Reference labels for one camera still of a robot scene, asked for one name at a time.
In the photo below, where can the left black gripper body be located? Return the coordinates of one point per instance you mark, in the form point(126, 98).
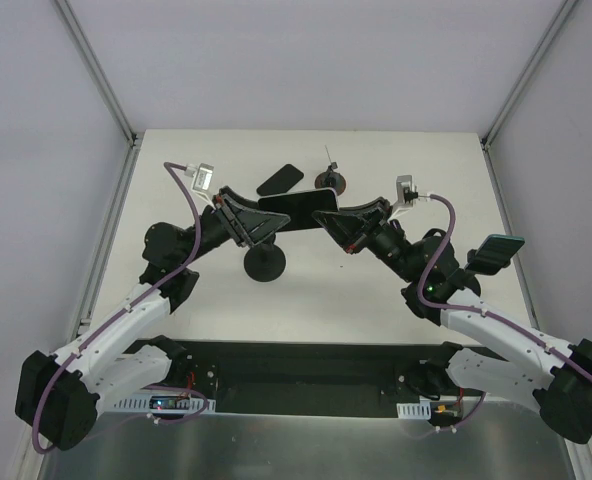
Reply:
point(233, 220)

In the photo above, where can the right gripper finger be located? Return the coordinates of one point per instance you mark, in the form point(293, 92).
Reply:
point(379, 206)
point(347, 231)

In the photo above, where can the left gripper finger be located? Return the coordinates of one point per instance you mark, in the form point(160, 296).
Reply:
point(250, 227)
point(239, 199)

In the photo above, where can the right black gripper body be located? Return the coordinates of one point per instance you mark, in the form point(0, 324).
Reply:
point(367, 226)

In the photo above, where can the black phone stand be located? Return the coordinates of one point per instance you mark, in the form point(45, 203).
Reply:
point(475, 268)
point(264, 262)

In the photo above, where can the black phone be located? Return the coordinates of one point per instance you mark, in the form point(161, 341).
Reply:
point(498, 250)
point(300, 207)
point(283, 180)

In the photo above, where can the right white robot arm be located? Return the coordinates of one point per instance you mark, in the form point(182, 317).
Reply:
point(545, 374)

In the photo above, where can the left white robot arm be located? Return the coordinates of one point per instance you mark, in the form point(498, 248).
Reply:
point(62, 394)

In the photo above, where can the brown disc small stand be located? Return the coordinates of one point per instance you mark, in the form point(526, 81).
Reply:
point(331, 178)

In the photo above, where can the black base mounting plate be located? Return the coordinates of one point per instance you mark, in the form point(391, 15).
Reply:
point(325, 380)

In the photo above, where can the metal sheet front panel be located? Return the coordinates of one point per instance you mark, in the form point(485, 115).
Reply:
point(501, 441)

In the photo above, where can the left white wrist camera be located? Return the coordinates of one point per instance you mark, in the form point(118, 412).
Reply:
point(201, 176)

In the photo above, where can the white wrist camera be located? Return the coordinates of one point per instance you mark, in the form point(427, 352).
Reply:
point(201, 176)
point(406, 196)

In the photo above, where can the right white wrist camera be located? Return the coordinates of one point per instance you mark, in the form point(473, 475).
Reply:
point(406, 196)

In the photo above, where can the left aluminium frame post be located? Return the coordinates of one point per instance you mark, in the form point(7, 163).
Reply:
point(95, 70)

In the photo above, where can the aluminium frame post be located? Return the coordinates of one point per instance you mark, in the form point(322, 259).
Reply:
point(528, 72)
point(95, 70)

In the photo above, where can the right white cable duct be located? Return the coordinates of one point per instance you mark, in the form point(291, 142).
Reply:
point(421, 410)

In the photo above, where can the white cable duct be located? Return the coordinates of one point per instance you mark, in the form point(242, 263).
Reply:
point(421, 410)
point(157, 404)

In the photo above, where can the left white cable duct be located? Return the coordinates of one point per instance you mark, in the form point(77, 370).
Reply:
point(157, 404)

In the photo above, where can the right aluminium frame post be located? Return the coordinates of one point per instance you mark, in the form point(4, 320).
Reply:
point(528, 72)

